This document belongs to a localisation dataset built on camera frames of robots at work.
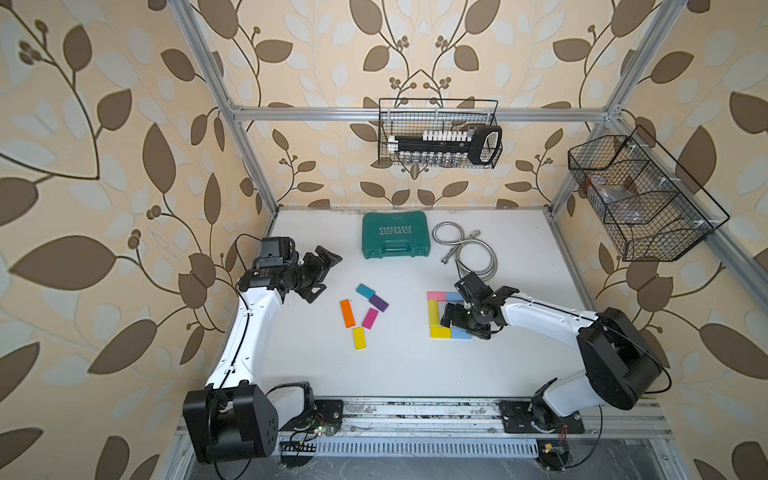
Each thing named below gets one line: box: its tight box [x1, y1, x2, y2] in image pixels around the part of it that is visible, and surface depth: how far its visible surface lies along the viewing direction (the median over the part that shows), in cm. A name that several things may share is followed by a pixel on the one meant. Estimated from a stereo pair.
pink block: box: [427, 292, 447, 302], surface depth 98 cm
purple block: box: [368, 294, 389, 313], surface depth 96 cm
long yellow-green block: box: [428, 300, 439, 329], surface depth 94 cm
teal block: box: [355, 283, 376, 299], surface depth 100 cm
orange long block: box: [339, 299, 356, 328], surface depth 94 cm
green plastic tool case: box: [362, 211, 431, 259], surface depth 110 cm
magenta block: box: [362, 308, 379, 330], surface depth 93 cm
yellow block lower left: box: [353, 327, 367, 350], surface depth 91 cm
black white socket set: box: [387, 126, 503, 166], surface depth 86 cm
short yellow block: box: [430, 326, 452, 339], surface depth 89 cm
